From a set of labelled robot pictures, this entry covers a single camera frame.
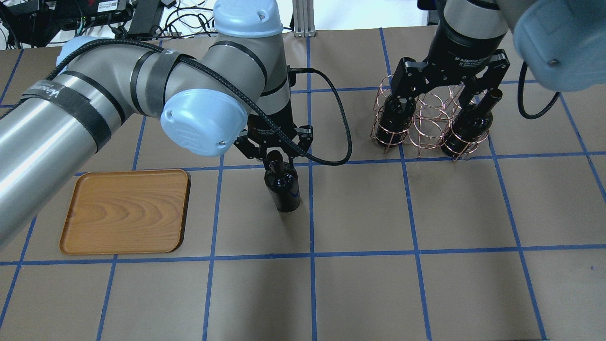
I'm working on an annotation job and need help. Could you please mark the black power adapter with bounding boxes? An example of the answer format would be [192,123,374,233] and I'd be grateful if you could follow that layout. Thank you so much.
[127,0,164,39]

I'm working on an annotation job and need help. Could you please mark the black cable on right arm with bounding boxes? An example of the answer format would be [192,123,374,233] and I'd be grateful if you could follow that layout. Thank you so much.
[517,62,561,120]

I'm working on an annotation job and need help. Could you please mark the dark bottle in basket right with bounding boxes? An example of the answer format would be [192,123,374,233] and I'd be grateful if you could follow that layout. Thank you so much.
[441,88,503,158]

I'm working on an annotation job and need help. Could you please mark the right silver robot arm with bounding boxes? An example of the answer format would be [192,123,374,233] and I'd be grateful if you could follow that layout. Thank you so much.
[371,0,605,160]

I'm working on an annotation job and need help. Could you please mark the black electronics box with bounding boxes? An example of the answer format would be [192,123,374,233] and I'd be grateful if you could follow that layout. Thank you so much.
[1,0,134,35]

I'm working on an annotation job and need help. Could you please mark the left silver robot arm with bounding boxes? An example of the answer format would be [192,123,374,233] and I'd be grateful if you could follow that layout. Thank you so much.
[0,0,309,248]

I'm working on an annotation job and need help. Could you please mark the aluminium frame post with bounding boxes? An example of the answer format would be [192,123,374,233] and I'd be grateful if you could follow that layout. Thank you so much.
[292,0,317,37]

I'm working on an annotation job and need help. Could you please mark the copper wire bottle basket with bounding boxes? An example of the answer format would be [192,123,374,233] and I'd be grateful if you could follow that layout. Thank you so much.
[370,75,464,158]

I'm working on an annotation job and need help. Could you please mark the dark bottle in basket left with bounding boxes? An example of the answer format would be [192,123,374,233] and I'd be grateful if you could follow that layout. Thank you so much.
[375,96,417,149]

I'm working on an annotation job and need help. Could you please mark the dark wine bottle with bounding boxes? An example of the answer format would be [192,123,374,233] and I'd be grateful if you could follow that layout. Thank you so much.
[264,150,301,212]

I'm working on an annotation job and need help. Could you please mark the tangled black background cables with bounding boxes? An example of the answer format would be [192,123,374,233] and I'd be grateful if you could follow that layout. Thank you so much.
[111,0,223,38]

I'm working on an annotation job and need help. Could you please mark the dark bottle in basket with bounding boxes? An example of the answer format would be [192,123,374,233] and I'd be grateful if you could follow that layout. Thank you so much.
[441,88,503,158]
[375,96,417,149]

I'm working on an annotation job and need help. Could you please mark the wooden rectangular tray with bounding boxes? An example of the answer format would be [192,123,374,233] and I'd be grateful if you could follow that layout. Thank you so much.
[59,169,190,255]

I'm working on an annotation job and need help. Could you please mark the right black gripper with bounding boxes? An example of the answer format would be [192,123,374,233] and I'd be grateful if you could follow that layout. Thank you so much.
[387,42,510,130]

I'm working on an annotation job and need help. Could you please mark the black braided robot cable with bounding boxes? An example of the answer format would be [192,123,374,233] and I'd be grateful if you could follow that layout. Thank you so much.
[45,38,353,166]

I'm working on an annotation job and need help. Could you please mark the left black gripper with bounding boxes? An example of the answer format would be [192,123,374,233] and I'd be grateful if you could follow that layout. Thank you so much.
[234,100,314,163]

